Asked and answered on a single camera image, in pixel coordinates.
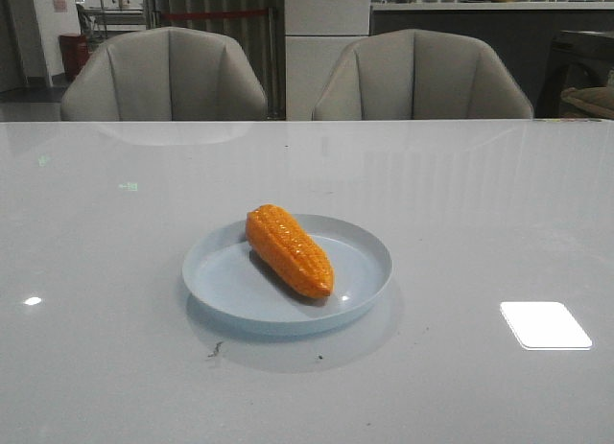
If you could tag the red barrier belt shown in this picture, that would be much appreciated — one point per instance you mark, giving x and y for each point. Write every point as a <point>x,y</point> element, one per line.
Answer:
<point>187,16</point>

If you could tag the red trash bin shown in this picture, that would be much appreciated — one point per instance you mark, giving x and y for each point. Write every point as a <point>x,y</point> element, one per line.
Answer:
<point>74,52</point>

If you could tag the left beige upholstered chair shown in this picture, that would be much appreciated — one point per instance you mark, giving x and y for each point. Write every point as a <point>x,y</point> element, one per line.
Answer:
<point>166,74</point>

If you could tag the light blue round plate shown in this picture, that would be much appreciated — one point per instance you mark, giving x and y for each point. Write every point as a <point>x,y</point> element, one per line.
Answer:
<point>236,287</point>

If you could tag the olive cushion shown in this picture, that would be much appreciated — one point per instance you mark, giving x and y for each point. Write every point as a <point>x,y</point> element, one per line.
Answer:
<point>594,101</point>

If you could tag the white cabinet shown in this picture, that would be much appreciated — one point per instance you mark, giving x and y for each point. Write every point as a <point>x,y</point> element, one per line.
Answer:
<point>316,32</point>

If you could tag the beige upholstered chair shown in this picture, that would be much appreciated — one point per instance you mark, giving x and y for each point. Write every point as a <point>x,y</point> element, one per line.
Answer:
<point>166,74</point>
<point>420,75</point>

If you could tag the right beige upholstered chair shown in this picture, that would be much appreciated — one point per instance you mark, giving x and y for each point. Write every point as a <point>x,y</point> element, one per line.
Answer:
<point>420,75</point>

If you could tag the dark grey counter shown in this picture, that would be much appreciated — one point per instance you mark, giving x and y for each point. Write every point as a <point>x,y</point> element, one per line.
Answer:
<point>521,33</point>

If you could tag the orange toy corn cob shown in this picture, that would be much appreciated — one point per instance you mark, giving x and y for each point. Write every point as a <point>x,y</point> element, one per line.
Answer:
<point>281,242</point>

